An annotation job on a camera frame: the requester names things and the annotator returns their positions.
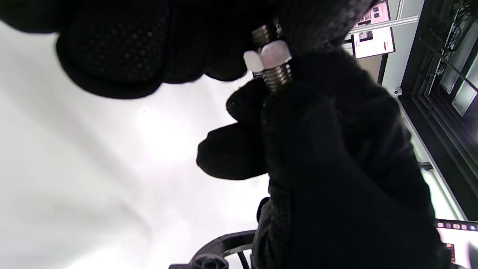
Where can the person's left hand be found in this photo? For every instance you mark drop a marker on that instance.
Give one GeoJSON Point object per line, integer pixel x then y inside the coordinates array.
{"type": "Point", "coordinates": [130, 45]}

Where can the person's right hand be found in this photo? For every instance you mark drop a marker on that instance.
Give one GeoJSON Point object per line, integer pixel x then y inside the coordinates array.
{"type": "Point", "coordinates": [336, 168]}

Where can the silver threaded screw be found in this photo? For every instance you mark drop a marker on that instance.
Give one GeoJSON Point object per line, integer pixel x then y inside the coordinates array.
{"type": "Point", "coordinates": [277, 78]}

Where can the silver hex nut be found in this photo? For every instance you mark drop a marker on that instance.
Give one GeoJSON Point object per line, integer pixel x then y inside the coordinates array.
{"type": "Point", "coordinates": [275, 54]}

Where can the computer monitor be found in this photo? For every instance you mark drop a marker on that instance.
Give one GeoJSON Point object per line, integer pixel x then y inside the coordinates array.
{"type": "Point", "coordinates": [375, 13]}
{"type": "Point", "coordinates": [457, 239]}
{"type": "Point", "coordinates": [375, 45]}

